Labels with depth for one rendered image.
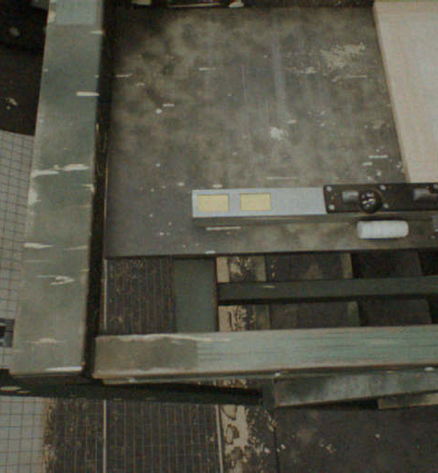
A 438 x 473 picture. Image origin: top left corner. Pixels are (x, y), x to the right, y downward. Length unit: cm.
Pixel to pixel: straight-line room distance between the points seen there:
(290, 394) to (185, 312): 96
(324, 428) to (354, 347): 191
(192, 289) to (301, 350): 22
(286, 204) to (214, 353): 27
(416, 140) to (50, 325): 70
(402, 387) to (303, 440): 131
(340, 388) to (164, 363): 96
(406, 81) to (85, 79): 60
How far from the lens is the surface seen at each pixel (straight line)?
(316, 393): 171
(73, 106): 90
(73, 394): 128
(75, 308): 75
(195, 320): 87
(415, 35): 117
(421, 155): 100
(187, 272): 89
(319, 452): 273
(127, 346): 78
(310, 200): 87
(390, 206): 89
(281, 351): 78
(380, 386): 158
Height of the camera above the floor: 212
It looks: 38 degrees down
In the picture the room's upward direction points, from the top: 74 degrees counter-clockwise
